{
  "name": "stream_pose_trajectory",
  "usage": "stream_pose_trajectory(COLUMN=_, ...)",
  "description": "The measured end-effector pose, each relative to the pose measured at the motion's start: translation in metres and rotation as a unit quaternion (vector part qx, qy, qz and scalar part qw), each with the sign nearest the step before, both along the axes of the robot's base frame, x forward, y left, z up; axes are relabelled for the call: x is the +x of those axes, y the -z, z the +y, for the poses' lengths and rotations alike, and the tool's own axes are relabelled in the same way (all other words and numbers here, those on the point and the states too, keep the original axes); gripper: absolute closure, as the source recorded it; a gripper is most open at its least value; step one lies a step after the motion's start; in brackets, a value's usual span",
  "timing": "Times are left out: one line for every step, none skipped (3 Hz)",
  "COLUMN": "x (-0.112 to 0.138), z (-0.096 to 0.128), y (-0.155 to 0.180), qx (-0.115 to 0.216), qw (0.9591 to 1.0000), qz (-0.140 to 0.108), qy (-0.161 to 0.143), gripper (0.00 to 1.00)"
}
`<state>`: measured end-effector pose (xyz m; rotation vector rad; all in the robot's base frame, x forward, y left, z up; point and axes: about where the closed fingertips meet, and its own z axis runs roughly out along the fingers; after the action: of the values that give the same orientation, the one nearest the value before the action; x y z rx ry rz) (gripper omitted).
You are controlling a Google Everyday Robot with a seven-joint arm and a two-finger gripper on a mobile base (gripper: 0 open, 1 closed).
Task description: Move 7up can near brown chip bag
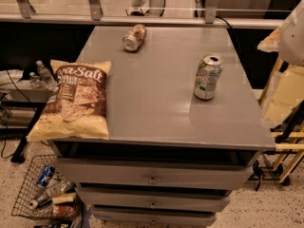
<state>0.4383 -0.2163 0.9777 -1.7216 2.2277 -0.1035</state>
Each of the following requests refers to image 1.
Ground small clear water bottle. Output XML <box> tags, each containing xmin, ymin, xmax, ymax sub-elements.
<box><xmin>29</xmin><ymin>72</ymin><xmax>44</xmax><ymax>88</ymax></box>

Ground brown sea salt chip bag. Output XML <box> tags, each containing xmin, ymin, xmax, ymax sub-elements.
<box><xmin>27</xmin><ymin>60</ymin><xmax>111</xmax><ymax>142</ymax></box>

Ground brown can lying down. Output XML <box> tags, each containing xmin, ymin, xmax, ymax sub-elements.
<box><xmin>123</xmin><ymin>24</ymin><xmax>147</xmax><ymax>52</ymax></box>

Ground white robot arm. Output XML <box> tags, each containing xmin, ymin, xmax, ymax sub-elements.
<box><xmin>257</xmin><ymin>0</ymin><xmax>304</xmax><ymax>66</ymax></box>

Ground red snack bag in basket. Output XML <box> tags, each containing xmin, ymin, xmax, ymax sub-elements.
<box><xmin>52</xmin><ymin>205</ymin><xmax>79</xmax><ymax>219</ymax></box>

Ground green white 7up can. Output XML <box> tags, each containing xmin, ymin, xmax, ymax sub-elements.
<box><xmin>193</xmin><ymin>53</ymin><xmax>223</xmax><ymax>100</ymax></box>

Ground middle grey drawer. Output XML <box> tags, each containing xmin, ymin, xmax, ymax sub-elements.
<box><xmin>77</xmin><ymin>187</ymin><xmax>230</xmax><ymax>213</ymax></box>

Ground grey drawer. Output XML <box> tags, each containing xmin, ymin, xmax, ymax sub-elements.
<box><xmin>77</xmin><ymin>187</ymin><xmax>230</xmax><ymax>213</ymax></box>
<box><xmin>91</xmin><ymin>206</ymin><xmax>216</xmax><ymax>227</ymax></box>
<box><xmin>55</xmin><ymin>158</ymin><xmax>253</xmax><ymax>190</ymax></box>

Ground yellow sponge in basket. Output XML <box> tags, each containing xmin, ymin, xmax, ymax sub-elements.
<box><xmin>52</xmin><ymin>193</ymin><xmax>77</xmax><ymax>204</ymax></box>

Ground black wire basket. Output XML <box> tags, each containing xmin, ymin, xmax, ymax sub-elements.
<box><xmin>11</xmin><ymin>155</ymin><xmax>82</xmax><ymax>220</ymax></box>

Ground black cable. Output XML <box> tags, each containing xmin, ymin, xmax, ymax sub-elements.
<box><xmin>0</xmin><ymin>69</ymin><xmax>32</xmax><ymax>160</ymax></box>

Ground clear water bottle upright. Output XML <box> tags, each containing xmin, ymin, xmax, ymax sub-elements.
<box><xmin>36</xmin><ymin>61</ymin><xmax>56</xmax><ymax>90</ymax></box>

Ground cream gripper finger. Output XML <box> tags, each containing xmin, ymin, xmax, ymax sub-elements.
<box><xmin>257</xmin><ymin>27</ymin><xmax>281</xmax><ymax>52</ymax></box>

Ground blue pepsi can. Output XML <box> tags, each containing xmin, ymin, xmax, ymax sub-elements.
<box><xmin>36</xmin><ymin>165</ymin><xmax>55</xmax><ymax>187</ymax></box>

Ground top grey drawer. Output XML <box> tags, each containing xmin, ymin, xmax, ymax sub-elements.
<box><xmin>55</xmin><ymin>158</ymin><xmax>253</xmax><ymax>190</ymax></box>

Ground clear plastic bottle in basket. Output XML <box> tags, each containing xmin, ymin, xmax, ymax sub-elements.
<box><xmin>29</xmin><ymin>180</ymin><xmax>74</xmax><ymax>209</ymax></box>

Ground bottom grey drawer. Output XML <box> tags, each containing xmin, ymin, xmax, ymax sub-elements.
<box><xmin>91</xmin><ymin>206</ymin><xmax>216</xmax><ymax>227</ymax></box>

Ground metal railing with glass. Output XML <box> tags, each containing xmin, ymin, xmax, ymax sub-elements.
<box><xmin>0</xmin><ymin>0</ymin><xmax>303</xmax><ymax>29</ymax></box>

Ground grey drawer cabinet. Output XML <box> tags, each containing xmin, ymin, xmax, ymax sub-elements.
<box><xmin>47</xmin><ymin>25</ymin><xmax>277</xmax><ymax>228</ymax></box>

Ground black side table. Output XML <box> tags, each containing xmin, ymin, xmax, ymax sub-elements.
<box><xmin>0</xmin><ymin>80</ymin><xmax>51</xmax><ymax>163</ymax></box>

